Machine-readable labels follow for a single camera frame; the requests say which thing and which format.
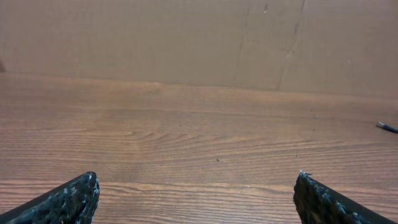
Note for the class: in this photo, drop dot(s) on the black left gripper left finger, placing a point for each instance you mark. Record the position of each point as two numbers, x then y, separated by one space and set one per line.
73 202

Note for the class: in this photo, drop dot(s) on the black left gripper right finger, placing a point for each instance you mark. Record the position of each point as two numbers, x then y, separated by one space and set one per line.
318 204

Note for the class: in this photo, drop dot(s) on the cardboard wall panel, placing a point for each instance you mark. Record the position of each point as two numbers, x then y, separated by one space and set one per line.
334 47

